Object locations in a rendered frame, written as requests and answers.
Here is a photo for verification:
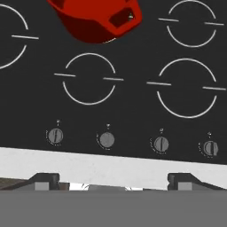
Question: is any grey hob knob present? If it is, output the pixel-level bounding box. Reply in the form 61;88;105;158
47;128;64;145
153;136;170;153
98;131;116;149
202;140;219;158

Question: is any red pot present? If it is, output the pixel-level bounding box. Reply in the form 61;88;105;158
46;0;143;44

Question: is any black glass hob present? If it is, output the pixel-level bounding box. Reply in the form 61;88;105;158
0;0;227;165

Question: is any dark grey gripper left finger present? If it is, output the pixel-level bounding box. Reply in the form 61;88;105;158
13;172;61;192

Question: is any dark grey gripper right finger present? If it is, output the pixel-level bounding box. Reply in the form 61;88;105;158
167;172;217;192

